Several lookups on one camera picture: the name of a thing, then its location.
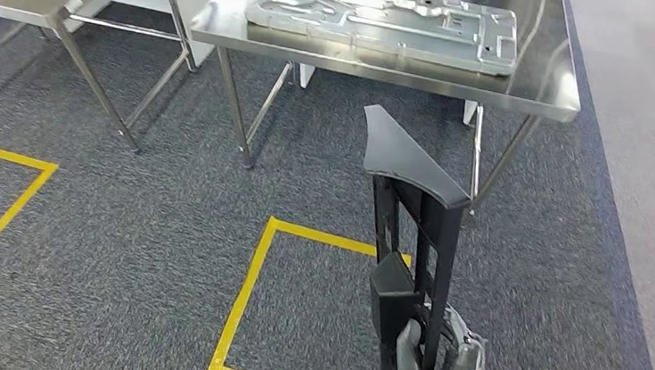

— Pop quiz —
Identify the stainless steel workbench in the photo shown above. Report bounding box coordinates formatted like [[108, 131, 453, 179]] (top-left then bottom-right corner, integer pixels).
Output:
[[175, 0, 593, 225]]

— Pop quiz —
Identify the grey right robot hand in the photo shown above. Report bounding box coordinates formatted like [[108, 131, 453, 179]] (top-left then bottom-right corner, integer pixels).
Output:
[[393, 300, 491, 370]]

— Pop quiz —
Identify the white panel foot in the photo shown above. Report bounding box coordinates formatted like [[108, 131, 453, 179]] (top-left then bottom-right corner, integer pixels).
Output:
[[296, 62, 317, 90], [462, 99, 481, 127]]

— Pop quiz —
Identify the pressed sheet metal panel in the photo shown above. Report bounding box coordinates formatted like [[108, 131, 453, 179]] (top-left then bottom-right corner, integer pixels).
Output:
[[241, 0, 523, 79]]

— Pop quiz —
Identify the long black plastic trim part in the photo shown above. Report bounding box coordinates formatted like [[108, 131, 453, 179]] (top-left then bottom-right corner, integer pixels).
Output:
[[340, 103, 480, 370]]

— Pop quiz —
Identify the stainless steel table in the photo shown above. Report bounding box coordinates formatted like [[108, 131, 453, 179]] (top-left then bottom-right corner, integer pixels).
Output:
[[0, 0, 206, 161]]

